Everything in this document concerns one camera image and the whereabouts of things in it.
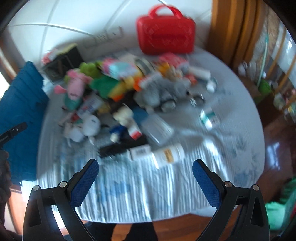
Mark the pink tissue pack on box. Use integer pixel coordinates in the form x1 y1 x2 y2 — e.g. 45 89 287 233
41 49 59 65

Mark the grey plush toy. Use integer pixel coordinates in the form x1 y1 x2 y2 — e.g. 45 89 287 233
134 78 191 113

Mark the wall socket strip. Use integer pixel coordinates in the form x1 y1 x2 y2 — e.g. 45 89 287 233
82 27 123 48

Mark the pink pig plush green dress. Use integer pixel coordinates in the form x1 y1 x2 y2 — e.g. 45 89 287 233
54 69 93 112

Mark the black gift box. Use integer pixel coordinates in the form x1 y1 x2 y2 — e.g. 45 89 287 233
42 44 83 83

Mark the blue plastic storage crate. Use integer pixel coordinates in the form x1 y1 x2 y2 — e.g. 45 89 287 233
1 61 49 185

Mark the person left hand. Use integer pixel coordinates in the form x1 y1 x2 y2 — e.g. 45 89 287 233
1 150 12 207

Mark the teal white medicine box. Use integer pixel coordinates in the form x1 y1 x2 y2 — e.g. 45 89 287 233
199 108 220 131

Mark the pink teal carton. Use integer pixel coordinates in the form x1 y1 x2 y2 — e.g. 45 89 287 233
101 58 137 80

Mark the green frog plush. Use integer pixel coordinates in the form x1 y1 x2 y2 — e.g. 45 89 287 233
79 62 102 79

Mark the white rabbit plush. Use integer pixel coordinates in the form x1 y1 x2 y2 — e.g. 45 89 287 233
64 115 101 147

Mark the red toy suitcase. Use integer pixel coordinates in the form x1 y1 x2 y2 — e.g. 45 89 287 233
136 4 196 55

